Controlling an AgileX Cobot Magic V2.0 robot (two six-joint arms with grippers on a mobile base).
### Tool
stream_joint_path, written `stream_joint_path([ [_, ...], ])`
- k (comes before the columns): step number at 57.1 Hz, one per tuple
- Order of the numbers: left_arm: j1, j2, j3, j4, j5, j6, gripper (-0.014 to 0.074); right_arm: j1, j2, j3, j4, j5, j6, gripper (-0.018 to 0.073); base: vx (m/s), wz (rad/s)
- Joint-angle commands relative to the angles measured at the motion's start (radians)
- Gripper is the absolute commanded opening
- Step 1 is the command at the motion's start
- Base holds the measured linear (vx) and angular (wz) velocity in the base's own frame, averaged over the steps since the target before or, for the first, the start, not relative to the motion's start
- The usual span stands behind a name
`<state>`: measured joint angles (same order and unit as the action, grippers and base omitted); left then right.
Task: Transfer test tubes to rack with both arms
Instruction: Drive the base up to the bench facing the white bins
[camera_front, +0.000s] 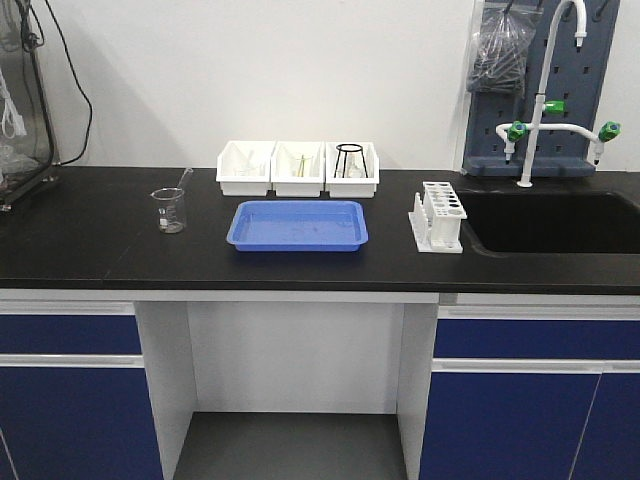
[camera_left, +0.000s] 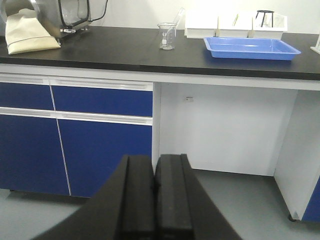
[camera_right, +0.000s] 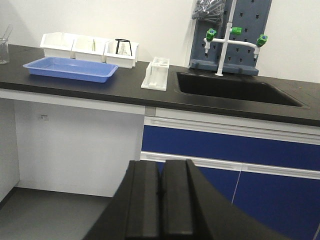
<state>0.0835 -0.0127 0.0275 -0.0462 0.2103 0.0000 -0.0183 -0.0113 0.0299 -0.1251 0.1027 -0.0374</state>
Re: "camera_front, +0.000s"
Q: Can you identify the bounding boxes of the right white storage bin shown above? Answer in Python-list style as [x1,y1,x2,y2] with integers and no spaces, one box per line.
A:
[325,142,380,198]

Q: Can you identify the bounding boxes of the middle white storage bin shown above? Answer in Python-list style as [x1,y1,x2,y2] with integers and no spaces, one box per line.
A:
[271,141,325,198]

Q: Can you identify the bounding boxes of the black hanging cable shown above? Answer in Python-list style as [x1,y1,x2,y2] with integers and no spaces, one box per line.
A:
[44,0,94,167]

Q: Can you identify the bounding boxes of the black sink basin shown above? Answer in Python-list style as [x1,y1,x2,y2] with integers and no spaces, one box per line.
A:
[459,192,639,256]

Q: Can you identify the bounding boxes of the glassware in left bin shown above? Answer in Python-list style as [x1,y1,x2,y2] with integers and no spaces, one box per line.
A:
[233,150,264,177]

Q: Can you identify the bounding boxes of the white test tube rack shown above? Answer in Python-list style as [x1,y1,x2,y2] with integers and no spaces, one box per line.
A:
[408,181,467,254]

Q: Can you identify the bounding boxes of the upper right blue drawer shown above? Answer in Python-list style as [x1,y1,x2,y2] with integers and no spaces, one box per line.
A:
[434,319,639,360]

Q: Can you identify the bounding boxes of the blue drawer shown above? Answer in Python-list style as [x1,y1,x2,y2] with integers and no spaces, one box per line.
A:
[1,315,142,355]
[434,319,639,360]

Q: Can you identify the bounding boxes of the blue cabinet door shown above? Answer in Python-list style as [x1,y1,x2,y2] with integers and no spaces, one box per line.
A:
[1,367,163,479]
[419,373,639,479]

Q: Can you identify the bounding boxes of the lower left blue cabinet door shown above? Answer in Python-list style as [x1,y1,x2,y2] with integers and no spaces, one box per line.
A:
[1,367,163,479]

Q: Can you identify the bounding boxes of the blue plastic tray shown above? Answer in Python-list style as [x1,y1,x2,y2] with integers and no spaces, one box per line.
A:
[226,200,369,252]

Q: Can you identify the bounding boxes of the clear plastic bag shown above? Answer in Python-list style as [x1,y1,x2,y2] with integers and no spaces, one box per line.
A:
[466,1,543,96]

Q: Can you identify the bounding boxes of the clear glass beaker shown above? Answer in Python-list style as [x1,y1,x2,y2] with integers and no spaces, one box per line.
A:
[150,187,187,234]

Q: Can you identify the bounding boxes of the upper left blue drawer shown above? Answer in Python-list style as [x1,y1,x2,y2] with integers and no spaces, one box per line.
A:
[1,315,142,355]

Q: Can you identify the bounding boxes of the glass flask in right bin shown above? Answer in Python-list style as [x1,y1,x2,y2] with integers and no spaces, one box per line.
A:
[335,151,368,178]

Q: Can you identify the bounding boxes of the white gooseneck lab faucet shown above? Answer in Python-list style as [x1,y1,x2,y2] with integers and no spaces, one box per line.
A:
[495,0,621,188]

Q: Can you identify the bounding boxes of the left white storage bin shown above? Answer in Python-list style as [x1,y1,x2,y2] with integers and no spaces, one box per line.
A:
[216,140,275,196]

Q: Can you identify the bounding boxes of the lower right blue cabinet door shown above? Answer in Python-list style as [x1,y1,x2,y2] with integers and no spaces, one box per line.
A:
[419,373,639,479]

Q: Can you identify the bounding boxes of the glass stirring rod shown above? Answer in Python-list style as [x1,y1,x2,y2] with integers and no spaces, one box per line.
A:
[177,168,194,190]

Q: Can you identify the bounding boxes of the black wire tripod stand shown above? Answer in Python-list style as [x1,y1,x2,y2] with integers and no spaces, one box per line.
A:
[334,143,368,178]

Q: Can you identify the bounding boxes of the beaker in middle bin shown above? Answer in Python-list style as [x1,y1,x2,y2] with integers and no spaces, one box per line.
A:
[293,154,315,178]

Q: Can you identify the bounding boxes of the white storage bin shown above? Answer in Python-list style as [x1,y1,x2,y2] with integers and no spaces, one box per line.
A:
[216,140,275,196]
[271,141,325,198]
[325,142,380,198]

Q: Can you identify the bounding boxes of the blue-grey pegboard drying rack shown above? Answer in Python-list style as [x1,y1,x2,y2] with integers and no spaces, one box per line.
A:
[462,1,620,177]

